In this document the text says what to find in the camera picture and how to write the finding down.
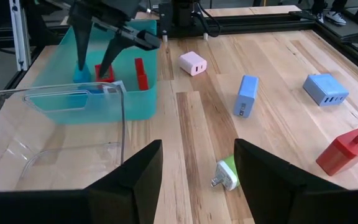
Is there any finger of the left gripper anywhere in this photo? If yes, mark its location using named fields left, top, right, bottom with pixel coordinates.
left=99, top=32, right=127, bottom=78
left=72, top=17, right=94, bottom=72

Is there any green cutting mat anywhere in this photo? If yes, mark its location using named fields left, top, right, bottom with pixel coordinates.
left=26, top=19, right=158, bottom=125

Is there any blue wall charger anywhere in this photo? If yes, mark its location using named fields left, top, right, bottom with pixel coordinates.
left=232, top=75, right=260, bottom=118

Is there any large blue three-port charger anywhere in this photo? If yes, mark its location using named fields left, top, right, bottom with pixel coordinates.
left=302, top=73, right=350, bottom=107

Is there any red plastic bar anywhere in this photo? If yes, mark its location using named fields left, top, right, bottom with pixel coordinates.
left=134, top=57, right=150, bottom=91

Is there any clear plastic bin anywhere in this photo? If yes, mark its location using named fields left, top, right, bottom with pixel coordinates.
left=0, top=81, right=127, bottom=192

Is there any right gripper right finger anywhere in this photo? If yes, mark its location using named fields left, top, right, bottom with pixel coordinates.
left=233, top=138, right=358, bottom=224

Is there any black aluminium table frame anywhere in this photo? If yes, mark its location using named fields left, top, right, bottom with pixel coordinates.
left=0, top=11, right=358, bottom=74

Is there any person's shoe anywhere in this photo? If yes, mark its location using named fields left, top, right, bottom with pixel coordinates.
left=324, top=10, right=348, bottom=26

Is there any red wall charger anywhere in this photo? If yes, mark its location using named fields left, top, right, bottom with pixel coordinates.
left=315, top=128, right=358, bottom=177

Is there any pink wall charger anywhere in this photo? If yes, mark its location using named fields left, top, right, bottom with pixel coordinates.
left=178, top=51, right=208, bottom=77

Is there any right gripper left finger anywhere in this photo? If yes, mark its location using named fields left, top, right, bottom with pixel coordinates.
left=0, top=139, right=164, bottom=224

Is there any person's leg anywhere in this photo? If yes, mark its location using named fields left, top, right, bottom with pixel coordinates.
left=330, top=0, right=349, bottom=13

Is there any green wall charger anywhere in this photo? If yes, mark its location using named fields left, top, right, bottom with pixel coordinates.
left=210, top=154, right=241, bottom=192

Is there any silver aluminium post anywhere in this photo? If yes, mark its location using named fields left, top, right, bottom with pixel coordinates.
left=9, top=0, right=33, bottom=72

